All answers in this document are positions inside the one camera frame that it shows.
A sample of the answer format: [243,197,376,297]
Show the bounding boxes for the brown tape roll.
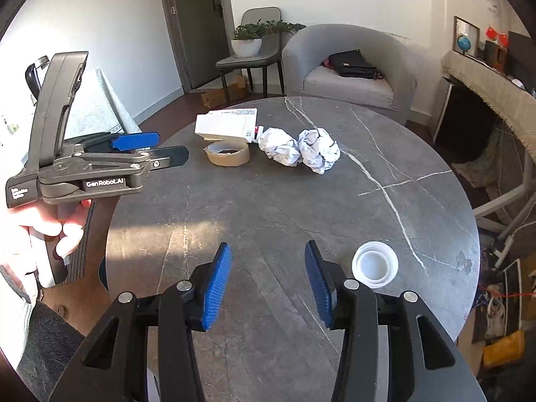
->
[204,140,251,167]

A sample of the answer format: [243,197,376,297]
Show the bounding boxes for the white plastic lid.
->
[351,242,399,289]

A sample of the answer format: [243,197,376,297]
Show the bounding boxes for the white cardboard box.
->
[194,108,257,143]

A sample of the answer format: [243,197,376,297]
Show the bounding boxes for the white paper ball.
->
[257,128,302,167]

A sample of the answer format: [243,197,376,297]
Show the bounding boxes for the person's left hand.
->
[2,200,92,261]

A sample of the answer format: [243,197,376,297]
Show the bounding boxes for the cardboard box on floor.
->
[201,75,250,108]

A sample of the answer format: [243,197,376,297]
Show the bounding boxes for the round dark marble table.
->
[106,97,480,401]

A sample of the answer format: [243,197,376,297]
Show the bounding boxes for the potted green plant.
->
[232,19,305,58]

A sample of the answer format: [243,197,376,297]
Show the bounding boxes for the grey door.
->
[162,0,232,92]

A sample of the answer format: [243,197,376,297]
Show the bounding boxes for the grey dining chair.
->
[215,6,285,105]

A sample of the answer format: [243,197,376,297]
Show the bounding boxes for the grey tub armchair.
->
[282,24,418,124]

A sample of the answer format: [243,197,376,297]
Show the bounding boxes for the black bag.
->
[328,49,383,80]

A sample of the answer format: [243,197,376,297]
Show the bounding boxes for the beige fringed desk cloth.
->
[441,50,536,161]

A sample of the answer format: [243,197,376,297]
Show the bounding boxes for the small blue globe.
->
[455,35,471,55]

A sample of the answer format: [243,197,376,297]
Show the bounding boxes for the black computer monitor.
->
[505,31,536,92]

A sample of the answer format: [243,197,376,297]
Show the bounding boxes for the wooden picture frame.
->
[453,15,480,58]

